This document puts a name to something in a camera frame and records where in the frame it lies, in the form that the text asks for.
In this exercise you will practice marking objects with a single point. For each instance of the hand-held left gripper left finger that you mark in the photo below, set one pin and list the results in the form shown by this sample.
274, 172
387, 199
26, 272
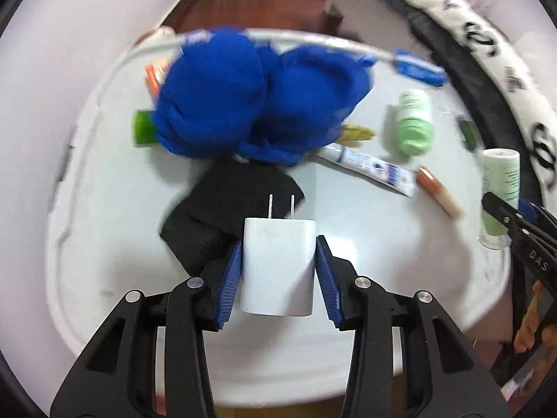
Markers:
228, 283

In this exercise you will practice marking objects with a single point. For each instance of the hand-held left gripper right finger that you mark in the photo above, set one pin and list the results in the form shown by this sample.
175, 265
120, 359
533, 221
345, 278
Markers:
328, 278

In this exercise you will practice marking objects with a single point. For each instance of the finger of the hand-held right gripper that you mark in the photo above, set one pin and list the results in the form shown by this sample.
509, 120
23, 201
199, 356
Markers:
533, 213
504, 217

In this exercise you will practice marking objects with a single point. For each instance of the slim light green bottle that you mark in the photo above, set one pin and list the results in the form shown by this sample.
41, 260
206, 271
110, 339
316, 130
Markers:
500, 183

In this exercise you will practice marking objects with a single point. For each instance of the white charger plug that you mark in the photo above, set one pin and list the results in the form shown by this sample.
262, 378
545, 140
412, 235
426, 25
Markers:
278, 265

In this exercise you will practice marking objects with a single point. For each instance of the person's right hand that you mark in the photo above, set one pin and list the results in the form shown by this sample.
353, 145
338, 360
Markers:
528, 322

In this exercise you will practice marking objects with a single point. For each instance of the pink and cream lip balm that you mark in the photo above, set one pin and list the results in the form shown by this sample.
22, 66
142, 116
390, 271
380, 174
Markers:
439, 191

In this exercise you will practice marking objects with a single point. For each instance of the black cloth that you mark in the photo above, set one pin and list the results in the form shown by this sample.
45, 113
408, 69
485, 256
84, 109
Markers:
222, 209

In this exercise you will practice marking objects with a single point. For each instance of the white toothpaste tube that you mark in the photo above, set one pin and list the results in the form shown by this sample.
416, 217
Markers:
370, 170

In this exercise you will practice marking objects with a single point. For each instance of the light green labelled bottle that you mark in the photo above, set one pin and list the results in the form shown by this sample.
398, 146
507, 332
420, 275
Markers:
413, 124

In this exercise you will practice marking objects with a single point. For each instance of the blue wet wipes packet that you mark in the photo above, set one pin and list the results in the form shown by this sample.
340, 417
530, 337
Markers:
417, 69

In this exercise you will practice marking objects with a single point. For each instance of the dark green plastic cup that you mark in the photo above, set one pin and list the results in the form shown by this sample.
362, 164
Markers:
142, 128

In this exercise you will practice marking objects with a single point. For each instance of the blue cloth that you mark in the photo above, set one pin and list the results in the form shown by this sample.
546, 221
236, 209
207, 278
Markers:
243, 100

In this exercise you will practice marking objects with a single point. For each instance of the orange tissue packet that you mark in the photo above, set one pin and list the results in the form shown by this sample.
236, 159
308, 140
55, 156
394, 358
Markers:
154, 76

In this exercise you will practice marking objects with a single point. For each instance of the cream and brown pouch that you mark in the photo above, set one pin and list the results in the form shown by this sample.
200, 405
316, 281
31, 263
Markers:
159, 34

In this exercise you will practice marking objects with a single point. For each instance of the white bed frame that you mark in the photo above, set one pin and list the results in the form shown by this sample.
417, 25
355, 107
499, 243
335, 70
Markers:
370, 8

